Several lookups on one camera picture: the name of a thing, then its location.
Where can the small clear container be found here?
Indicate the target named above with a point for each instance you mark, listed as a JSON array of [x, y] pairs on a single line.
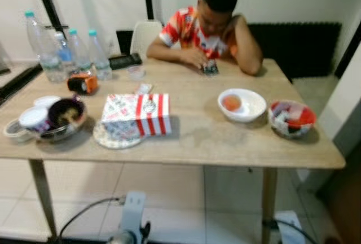
[[12, 132]]

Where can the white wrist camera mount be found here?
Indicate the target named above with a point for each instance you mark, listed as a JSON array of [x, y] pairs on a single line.
[[133, 213], [290, 230]]

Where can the small white dish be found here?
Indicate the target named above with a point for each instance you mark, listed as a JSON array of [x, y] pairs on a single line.
[[46, 100]]

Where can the large clear water bottle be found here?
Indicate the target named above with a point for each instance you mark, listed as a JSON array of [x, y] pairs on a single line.
[[48, 57]]

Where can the small sauce packet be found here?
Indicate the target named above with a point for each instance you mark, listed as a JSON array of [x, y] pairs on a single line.
[[144, 89]]

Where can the orange and black device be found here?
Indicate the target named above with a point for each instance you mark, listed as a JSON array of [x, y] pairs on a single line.
[[84, 84]]

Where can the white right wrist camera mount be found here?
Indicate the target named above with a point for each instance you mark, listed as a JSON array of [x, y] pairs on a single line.
[[290, 230]]

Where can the light wooden dining table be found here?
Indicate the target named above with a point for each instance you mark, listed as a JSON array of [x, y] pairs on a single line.
[[214, 142]]

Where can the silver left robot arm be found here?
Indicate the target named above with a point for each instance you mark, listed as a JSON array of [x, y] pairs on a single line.
[[123, 239]]

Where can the black foam wall padding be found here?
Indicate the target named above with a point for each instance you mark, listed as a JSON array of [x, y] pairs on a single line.
[[304, 49]]

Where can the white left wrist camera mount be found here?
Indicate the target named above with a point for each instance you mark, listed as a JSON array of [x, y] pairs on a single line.
[[133, 213]]

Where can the long black bar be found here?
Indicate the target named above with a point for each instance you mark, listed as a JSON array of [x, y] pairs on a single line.
[[20, 83]]

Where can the red paper KFC bowl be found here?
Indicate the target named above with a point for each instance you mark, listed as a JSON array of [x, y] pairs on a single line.
[[282, 130]]

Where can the black digital clock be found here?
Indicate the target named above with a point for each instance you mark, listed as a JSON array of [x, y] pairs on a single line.
[[125, 61]]

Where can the blue label water bottle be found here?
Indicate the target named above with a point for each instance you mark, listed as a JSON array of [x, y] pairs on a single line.
[[65, 55]]

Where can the white chair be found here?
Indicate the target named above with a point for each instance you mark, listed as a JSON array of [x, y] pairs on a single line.
[[142, 35]]

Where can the small clear plastic cup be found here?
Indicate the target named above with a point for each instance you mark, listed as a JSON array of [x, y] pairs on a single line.
[[136, 73]]

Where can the steel bowl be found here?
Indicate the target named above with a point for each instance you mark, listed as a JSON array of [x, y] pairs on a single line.
[[62, 135]]

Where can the patterned round plate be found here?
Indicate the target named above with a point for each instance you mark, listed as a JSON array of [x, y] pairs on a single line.
[[110, 142]]

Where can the red white KFC box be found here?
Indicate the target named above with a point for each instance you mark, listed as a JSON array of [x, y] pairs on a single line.
[[149, 117]]

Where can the white tub with red label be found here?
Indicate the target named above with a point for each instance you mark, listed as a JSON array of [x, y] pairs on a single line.
[[32, 118]]

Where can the person in orange jersey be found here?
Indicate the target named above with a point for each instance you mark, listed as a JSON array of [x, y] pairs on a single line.
[[180, 29]]

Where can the white ceramic bowl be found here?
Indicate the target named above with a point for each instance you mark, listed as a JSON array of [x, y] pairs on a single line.
[[254, 108]]

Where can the dark purple bowl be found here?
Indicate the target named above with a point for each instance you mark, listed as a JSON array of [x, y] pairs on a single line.
[[56, 108]]

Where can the black smartphone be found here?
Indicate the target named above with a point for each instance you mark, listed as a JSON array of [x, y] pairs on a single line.
[[211, 69]]

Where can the small clear water bottle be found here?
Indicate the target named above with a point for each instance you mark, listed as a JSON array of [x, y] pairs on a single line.
[[82, 60], [100, 63]]

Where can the orange tomato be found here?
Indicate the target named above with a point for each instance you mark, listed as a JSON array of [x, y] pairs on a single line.
[[232, 103]]

